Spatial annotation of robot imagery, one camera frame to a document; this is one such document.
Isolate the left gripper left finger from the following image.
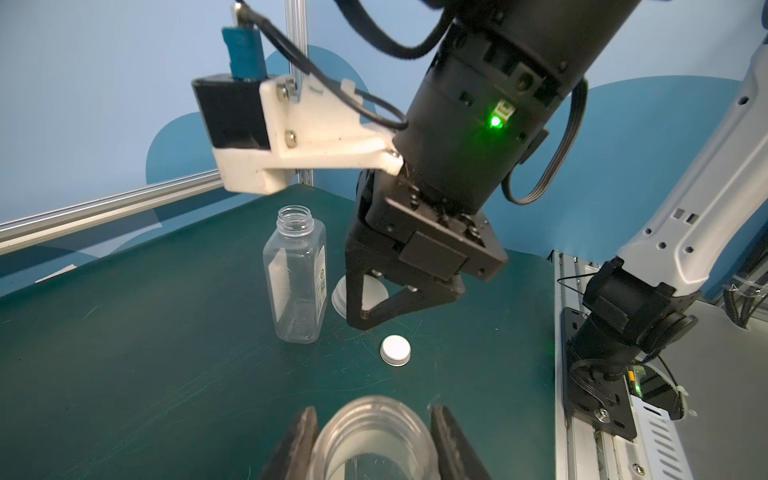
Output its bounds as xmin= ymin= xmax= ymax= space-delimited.
xmin=259 ymin=406 xmax=319 ymax=480

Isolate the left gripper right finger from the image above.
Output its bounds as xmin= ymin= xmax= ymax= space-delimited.
xmin=430 ymin=405 xmax=491 ymax=480

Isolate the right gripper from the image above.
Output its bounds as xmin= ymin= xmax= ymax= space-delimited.
xmin=345 ymin=169 xmax=508 ymax=330

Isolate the white bottle cap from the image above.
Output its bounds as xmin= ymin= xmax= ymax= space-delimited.
xmin=331 ymin=272 xmax=390 ymax=319
xmin=380 ymin=335 xmax=412 ymax=367

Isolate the tall clear labelled bottle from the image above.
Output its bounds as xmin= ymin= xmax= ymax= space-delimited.
xmin=306 ymin=395 xmax=440 ymax=479

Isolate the square clear plastic bottle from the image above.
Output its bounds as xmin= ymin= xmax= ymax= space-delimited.
xmin=263 ymin=205 xmax=328 ymax=344

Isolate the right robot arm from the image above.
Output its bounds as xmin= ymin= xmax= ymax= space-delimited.
xmin=362 ymin=1 xmax=766 ymax=423

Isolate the right circuit board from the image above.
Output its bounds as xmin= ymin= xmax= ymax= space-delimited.
xmin=627 ymin=364 xmax=686 ymax=421

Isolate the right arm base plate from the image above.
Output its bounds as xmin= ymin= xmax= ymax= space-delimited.
xmin=560 ymin=308 xmax=638 ymax=440

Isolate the right aluminium frame post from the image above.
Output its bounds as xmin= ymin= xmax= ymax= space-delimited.
xmin=284 ymin=0 xmax=316 ymax=187

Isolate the aluminium back rail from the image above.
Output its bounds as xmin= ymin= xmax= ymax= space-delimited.
xmin=1 ymin=170 xmax=223 ymax=255

